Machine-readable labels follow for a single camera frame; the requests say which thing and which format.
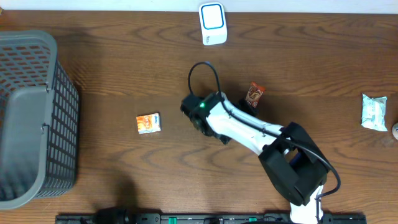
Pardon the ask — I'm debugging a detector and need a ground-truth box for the red chocolate bar wrapper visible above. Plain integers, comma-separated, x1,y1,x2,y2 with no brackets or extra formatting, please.
245,82,266,108

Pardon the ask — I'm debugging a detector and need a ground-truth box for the orange small box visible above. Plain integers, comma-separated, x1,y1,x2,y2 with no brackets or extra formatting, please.
136,113,161,134

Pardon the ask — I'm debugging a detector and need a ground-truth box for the mint green wipes packet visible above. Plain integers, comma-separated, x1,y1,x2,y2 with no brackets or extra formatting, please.
361,94,387,132

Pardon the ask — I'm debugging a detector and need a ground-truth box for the green lid jar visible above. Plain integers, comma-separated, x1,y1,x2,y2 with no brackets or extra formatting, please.
392,123,398,139

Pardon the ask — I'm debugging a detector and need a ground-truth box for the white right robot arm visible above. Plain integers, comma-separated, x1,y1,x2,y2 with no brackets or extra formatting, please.
180,92,333,223

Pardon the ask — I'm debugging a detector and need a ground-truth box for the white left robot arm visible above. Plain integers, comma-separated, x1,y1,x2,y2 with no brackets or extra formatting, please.
93,207,136,224

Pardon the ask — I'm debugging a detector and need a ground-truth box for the white barcode scanner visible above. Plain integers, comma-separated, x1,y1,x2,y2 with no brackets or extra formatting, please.
199,2,228,45

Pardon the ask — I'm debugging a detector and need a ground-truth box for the grey plastic basket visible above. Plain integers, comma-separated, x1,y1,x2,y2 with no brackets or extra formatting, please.
1,30,80,210

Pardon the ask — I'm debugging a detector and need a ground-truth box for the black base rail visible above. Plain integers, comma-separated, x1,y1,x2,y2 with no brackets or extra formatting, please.
55,212,368,224

